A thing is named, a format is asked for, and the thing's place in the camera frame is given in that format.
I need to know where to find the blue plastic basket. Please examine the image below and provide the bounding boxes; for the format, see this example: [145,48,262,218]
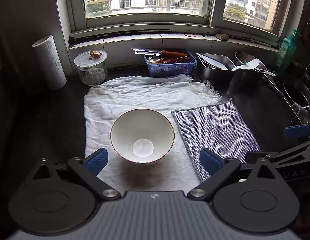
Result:
[143,51,197,78]

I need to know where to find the carrot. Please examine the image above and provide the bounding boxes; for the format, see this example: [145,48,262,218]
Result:
[160,50,190,58]

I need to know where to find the white plate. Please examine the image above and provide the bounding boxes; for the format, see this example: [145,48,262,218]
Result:
[199,53,232,70]

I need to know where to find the window frame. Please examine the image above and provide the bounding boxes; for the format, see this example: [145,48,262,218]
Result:
[54,0,310,47]

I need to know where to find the black pan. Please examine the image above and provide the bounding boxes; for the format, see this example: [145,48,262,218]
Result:
[262,74,310,117]

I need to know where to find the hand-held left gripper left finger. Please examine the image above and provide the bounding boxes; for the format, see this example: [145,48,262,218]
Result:
[33,147,122,202]

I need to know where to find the white rice paddle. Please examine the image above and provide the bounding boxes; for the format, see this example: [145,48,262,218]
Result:
[231,58,261,72]

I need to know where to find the white bowl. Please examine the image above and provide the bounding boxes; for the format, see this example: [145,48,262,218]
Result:
[110,108,175,165]

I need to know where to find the steel pot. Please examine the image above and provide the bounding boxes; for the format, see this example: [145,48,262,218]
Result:
[234,52,268,86]

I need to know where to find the dried red chillies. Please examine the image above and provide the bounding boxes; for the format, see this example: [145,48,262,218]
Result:
[157,56,193,65]

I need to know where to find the silver mesh dishcloth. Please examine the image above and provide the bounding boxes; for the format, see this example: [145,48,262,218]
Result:
[171,99,261,183]

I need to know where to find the rectangular steel tray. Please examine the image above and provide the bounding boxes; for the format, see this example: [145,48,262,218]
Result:
[196,52,237,81]

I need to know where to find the paper towel roll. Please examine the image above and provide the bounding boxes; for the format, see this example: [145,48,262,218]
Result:
[32,35,68,90]

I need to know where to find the glass jar with lid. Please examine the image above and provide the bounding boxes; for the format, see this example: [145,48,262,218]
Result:
[74,50,108,86]

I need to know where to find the green soap bottle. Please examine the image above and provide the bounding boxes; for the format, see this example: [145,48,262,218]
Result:
[275,29,302,68]

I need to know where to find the white cloth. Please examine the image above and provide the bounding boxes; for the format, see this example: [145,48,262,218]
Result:
[84,74,223,188]

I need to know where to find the steel kitchen knife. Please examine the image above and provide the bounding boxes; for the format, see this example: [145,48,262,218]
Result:
[131,48,162,57]

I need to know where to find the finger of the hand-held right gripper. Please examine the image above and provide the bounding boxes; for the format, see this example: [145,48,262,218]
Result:
[283,123,310,138]
[245,139,310,167]

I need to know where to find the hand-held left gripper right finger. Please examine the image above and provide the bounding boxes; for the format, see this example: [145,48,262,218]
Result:
[187,148,279,202]

